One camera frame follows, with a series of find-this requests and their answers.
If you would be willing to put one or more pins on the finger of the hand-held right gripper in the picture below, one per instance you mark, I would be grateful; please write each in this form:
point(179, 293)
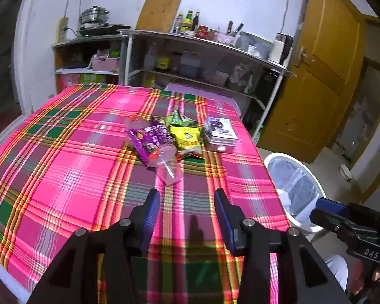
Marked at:
point(323, 218)
point(332, 206)

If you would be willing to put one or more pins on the green snack packet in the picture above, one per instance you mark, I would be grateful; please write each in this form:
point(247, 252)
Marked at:
point(179, 118)

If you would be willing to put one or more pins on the green plastic bottle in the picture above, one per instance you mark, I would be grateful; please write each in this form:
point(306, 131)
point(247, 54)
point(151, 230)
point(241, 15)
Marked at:
point(258, 133)

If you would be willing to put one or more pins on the yellow snack packet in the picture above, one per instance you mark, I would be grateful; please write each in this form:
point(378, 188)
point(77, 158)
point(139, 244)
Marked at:
point(186, 137)

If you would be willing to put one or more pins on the crumpled plastic bags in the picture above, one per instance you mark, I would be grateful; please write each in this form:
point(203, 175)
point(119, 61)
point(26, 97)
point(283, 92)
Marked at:
point(240, 76)

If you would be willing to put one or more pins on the dark soy sauce bottle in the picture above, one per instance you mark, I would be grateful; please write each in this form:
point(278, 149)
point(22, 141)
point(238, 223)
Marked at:
point(196, 21)

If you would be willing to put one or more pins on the yellow power strip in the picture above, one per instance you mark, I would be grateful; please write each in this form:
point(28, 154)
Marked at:
point(62, 30)

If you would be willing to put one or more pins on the yellow label sauce bottle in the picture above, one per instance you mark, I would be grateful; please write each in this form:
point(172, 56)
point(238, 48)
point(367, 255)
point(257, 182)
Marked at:
point(187, 23)

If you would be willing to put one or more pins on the black induction cooker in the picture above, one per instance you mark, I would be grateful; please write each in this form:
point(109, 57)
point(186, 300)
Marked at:
point(104, 29)

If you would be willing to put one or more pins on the wooden door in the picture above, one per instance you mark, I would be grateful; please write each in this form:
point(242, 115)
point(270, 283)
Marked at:
point(323, 79)

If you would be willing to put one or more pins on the pink bucket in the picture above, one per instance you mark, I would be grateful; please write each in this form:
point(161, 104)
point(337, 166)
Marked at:
point(221, 77)

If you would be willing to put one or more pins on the white plastic bottle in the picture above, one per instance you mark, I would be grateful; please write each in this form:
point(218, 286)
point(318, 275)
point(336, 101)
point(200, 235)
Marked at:
point(150, 57)

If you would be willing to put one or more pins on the clear plastic bag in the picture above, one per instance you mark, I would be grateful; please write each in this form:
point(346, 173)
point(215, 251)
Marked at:
point(169, 167)

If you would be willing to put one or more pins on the large yellow label bottle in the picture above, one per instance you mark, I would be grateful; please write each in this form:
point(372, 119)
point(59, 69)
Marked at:
point(162, 62)

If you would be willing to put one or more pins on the steel pot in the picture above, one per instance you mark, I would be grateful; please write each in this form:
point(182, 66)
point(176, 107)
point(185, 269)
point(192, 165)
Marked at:
point(93, 15)

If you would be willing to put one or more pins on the red wrapper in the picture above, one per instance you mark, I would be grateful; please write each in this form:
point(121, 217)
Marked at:
point(188, 154)

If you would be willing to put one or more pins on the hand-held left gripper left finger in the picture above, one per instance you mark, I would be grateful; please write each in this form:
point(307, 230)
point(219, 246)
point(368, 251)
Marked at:
point(152, 218)

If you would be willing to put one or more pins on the small clear bottle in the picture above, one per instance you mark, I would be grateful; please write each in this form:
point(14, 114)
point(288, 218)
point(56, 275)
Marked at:
point(180, 25)

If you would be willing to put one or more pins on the clear plastic container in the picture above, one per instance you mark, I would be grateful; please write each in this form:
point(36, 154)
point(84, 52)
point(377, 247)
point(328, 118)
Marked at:
point(256, 44)

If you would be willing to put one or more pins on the pink plaid tablecloth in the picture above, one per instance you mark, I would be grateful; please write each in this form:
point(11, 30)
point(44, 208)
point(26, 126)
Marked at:
point(82, 164)

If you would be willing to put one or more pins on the kitchen knife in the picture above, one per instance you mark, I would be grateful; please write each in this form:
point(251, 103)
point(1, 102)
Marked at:
point(229, 27)
point(238, 28)

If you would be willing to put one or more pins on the pink basket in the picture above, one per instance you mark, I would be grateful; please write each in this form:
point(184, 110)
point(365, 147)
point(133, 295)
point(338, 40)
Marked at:
point(105, 64)

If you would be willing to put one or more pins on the wooden cutting board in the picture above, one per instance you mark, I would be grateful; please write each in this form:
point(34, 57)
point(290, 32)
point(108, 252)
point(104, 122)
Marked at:
point(160, 12)

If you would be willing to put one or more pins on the purple liquid jug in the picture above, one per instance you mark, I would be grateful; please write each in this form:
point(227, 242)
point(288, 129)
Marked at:
point(190, 64)

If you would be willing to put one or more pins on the person's right hand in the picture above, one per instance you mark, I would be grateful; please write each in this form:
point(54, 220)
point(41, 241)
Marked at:
point(357, 275)

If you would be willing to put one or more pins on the wooden shelf unit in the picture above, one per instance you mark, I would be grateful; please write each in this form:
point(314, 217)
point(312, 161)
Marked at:
point(82, 39)

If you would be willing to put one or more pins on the red lid jar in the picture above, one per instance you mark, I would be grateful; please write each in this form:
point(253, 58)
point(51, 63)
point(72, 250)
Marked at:
point(202, 32)

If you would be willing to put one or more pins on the white floor bowl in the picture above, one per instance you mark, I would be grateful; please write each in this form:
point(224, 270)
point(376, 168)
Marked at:
point(345, 172)

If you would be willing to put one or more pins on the white black electric kettle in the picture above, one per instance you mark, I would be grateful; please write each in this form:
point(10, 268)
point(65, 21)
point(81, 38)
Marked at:
point(280, 49)

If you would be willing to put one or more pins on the purple snack packet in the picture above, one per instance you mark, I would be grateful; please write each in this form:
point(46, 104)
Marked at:
point(148, 139)

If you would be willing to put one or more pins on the white round trash bin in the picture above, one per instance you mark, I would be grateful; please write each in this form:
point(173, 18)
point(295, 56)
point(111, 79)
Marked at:
point(313, 224)

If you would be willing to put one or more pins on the pink lid storage box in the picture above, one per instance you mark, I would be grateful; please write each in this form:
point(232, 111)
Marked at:
point(202, 93)

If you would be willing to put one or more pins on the pink knife holder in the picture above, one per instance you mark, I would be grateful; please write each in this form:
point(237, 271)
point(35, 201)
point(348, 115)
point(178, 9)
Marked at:
point(225, 38)

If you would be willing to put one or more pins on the metal tin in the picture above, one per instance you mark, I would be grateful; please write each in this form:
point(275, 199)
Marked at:
point(220, 134)

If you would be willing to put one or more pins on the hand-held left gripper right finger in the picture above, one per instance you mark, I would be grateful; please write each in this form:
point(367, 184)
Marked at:
point(223, 221)

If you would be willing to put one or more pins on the steel shelf table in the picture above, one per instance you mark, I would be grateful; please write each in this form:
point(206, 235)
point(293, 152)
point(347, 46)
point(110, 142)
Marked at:
point(193, 39)

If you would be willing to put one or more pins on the green printed carton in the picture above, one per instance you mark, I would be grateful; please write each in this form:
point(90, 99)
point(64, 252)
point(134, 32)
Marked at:
point(93, 78)

